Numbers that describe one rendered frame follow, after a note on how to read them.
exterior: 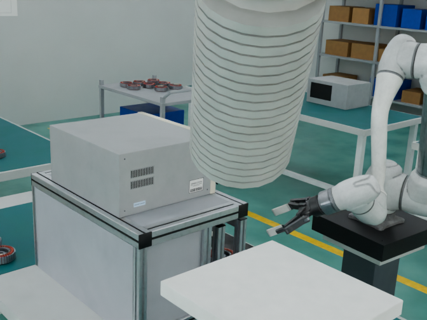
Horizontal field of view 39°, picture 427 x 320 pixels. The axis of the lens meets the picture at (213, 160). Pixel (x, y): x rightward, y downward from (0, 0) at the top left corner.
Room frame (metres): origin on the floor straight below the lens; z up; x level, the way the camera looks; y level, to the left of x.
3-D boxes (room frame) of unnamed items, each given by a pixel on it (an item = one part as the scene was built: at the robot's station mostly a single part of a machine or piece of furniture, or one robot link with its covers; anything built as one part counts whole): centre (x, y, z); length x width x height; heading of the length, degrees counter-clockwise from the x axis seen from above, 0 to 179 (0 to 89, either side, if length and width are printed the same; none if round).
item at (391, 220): (2.51, -0.72, 0.85); 0.22 x 0.18 x 0.06; 40
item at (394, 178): (2.49, -0.75, 0.99); 0.18 x 0.16 x 0.22; 60
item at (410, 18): (8.44, -2.71, 1.41); 0.42 x 0.28 x 0.26; 134
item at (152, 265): (1.68, 0.11, 0.91); 0.28 x 0.03 x 0.32; 133
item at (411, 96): (8.34, -2.82, 0.36); 0.40 x 0.28 x 0.16; 134
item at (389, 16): (8.73, -2.45, 1.43); 0.42 x 0.36 x 0.29; 130
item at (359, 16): (9.05, -2.16, 1.39); 0.40 x 0.28 x 0.22; 133
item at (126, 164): (1.98, 0.28, 1.22); 0.44 x 0.39 x 0.20; 43
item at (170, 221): (1.97, 0.27, 1.09); 0.68 x 0.44 x 0.05; 43
